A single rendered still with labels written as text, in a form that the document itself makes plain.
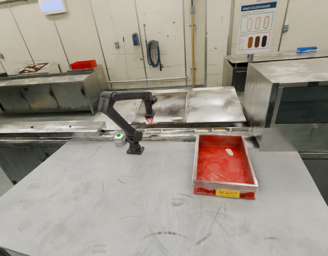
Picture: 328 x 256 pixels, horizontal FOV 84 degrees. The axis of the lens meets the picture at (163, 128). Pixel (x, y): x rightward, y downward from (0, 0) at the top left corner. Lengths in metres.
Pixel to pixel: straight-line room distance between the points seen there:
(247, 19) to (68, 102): 3.62
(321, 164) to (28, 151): 2.45
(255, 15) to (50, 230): 2.28
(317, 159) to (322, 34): 4.42
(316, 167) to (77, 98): 3.98
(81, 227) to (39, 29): 5.78
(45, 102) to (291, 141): 4.49
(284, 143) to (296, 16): 4.29
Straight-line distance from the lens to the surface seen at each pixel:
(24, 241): 1.23
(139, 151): 1.40
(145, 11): 5.13
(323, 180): 1.79
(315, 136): 1.49
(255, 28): 2.22
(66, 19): 5.93
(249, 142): 1.51
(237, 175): 1.21
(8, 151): 2.39
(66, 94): 4.40
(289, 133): 1.41
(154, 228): 0.99
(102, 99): 1.13
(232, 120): 1.64
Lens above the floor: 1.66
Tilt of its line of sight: 30 degrees down
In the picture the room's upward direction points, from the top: 7 degrees counter-clockwise
